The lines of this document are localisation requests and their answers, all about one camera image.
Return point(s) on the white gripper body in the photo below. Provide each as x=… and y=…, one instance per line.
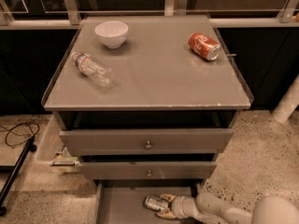
x=177, y=206

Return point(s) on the green silver 7up can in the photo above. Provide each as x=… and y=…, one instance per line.
x=156, y=203

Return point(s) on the grey bottom drawer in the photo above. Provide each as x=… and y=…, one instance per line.
x=122, y=201

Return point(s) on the grey drawer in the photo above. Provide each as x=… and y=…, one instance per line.
x=148, y=170
x=145, y=141
x=122, y=201

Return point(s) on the grey top drawer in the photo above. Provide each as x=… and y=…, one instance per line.
x=145, y=141

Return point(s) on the grey middle drawer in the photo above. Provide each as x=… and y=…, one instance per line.
x=148, y=170

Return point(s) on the grey drawer cabinet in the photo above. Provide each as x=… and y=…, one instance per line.
x=159, y=84

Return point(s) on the red cola can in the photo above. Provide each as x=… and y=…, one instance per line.
x=204, y=46

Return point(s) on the clear plastic storage bin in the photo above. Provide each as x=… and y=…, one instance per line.
x=52, y=153

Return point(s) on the white pole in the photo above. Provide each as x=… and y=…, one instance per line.
x=288, y=103

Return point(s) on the black stand base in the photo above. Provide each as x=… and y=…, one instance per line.
x=12, y=171

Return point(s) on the clear plastic water bottle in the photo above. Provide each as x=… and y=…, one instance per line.
x=100, y=74

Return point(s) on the white ceramic bowl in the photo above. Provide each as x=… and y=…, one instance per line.
x=112, y=34

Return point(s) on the metal railing frame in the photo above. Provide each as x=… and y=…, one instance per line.
x=64, y=14

